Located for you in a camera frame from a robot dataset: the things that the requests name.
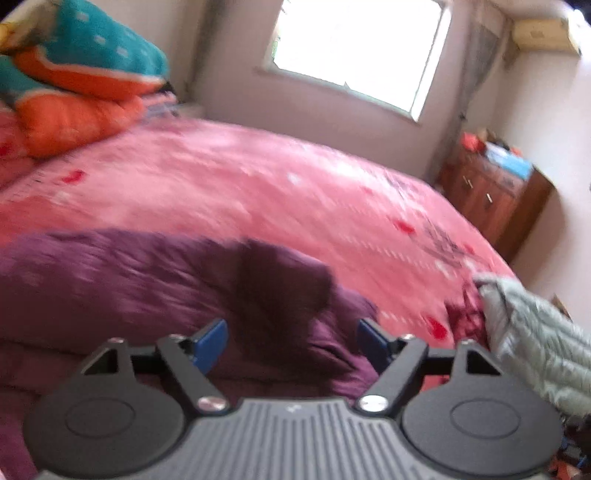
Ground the pink heart print pillow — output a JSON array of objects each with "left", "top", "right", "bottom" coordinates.
[{"left": 0, "top": 104, "right": 38, "bottom": 190}]

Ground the yellow cloth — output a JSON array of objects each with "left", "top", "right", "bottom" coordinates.
[{"left": 0, "top": 14, "right": 19, "bottom": 51}]

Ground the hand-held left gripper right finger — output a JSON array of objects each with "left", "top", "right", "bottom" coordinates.
[{"left": 355, "top": 318, "right": 509, "bottom": 415}]

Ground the dark red down jacket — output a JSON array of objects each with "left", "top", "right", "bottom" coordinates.
[{"left": 443, "top": 281, "right": 490, "bottom": 349}]

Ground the beige air conditioner unit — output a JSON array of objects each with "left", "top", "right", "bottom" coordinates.
[{"left": 503, "top": 16, "right": 583, "bottom": 61}]

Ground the teal and orange folded quilt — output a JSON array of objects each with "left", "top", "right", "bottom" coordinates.
[
  {"left": 0, "top": 0, "right": 169, "bottom": 100},
  {"left": 0, "top": 55, "right": 148, "bottom": 158}
]

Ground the folded clothes stack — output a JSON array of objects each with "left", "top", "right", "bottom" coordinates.
[{"left": 139, "top": 80, "right": 181, "bottom": 121}]

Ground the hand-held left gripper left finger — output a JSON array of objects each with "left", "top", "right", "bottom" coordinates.
[{"left": 76, "top": 318, "right": 230, "bottom": 415}]

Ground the pink heart print blanket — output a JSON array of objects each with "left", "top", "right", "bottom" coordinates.
[{"left": 0, "top": 111, "right": 515, "bottom": 398}]

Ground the purple down jacket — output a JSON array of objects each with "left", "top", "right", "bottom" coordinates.
[{"left": 0, "top": 228, "right": 382, "bottom": 480}]

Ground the grey curtain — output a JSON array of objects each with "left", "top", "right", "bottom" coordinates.
[
  {"left": 431, "top": 18, "right": 513, "bottom": 185},
  {"left": 182, "top": 0, "right": 218, "bottom": 102}
]

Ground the window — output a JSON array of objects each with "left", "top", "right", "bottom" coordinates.
[{"left": 263, "top": 0, "right": 453, "bottom": 123}]

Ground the brown wooden cabinet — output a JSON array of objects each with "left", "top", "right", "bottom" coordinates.
[{"left": 436, "top": 131, "right": 555, "bottom": 264}]

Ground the pale down jacket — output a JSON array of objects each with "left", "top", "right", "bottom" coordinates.
[{"left": 473, "top": 272, "right": 591, "bottom": 418}]

